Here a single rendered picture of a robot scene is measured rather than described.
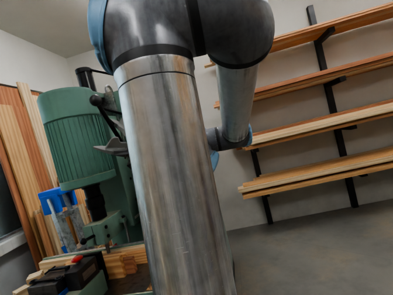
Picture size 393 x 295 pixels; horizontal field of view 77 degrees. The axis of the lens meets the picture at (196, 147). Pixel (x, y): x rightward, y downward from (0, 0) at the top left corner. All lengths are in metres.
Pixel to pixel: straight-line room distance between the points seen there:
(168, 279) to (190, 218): 0.08
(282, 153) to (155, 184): 2.93
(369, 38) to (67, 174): 3.40
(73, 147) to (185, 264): 0.60
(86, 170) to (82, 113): 0.18
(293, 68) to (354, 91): 0.74
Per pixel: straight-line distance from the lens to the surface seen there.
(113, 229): 0.93
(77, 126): 0.84
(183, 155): 0.30
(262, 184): 2.71
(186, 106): 0.31
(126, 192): 0.96
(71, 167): 0.84
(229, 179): 3.17
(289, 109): 3.20
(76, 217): 1.97
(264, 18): 0.40
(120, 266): 0.86
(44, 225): 2.37
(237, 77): 0.48
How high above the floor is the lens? 1.26
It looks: 2 degrees down
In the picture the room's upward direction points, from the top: 14 degrees counter-clockwise
